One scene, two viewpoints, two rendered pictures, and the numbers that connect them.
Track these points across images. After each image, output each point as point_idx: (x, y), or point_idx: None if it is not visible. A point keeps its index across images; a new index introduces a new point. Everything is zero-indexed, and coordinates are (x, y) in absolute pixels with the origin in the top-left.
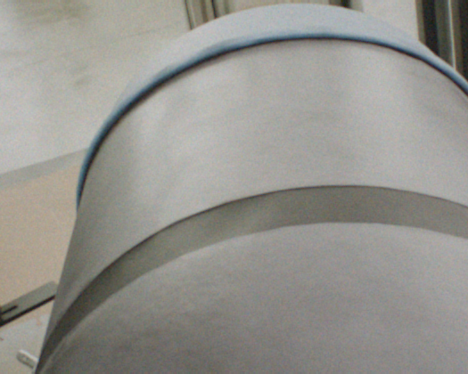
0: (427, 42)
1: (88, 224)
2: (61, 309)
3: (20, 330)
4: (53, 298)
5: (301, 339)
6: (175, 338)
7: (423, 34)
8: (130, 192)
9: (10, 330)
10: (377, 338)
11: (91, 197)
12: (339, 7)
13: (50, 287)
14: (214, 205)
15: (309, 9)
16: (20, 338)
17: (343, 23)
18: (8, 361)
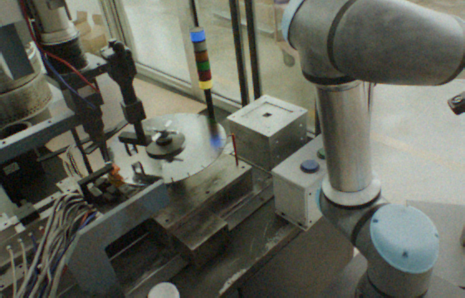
0: (235, 24)
1: (324, 7)
2: (334, 13)
3: (129, 129)
4: (128, 123)
5: None
6: (370, 2)
7: (233, 21)
8: None
9: (126, 130)
10: None
11: (316, 6)
12: None
13: (124, 120)
14: None
15: None
16: (132, 131)
17: None
18: None
